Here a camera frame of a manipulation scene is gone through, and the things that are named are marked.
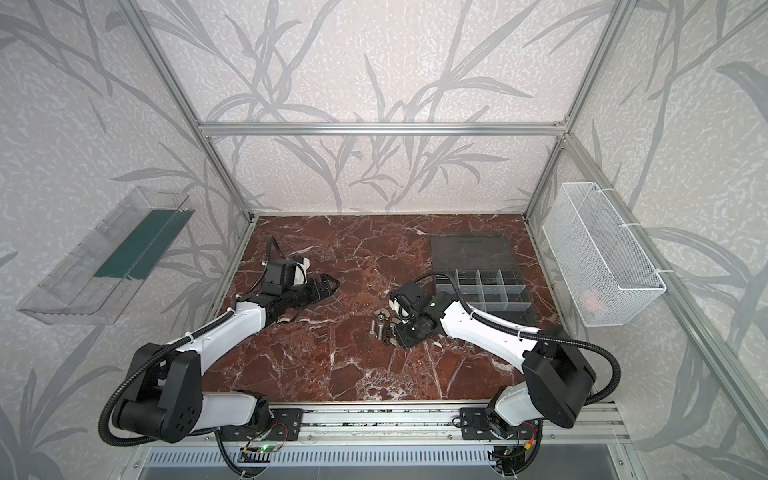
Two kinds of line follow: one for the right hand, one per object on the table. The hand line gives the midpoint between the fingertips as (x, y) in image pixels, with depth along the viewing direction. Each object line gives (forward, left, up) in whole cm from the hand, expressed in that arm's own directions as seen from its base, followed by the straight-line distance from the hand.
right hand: (401, 336), depth 82 cm
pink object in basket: (+4, -49, +13) cm, 50 cm away
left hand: (+13, +21, +4) cm, 25 cm away
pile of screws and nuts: (+4, +5, -5) cm, 8 cm away
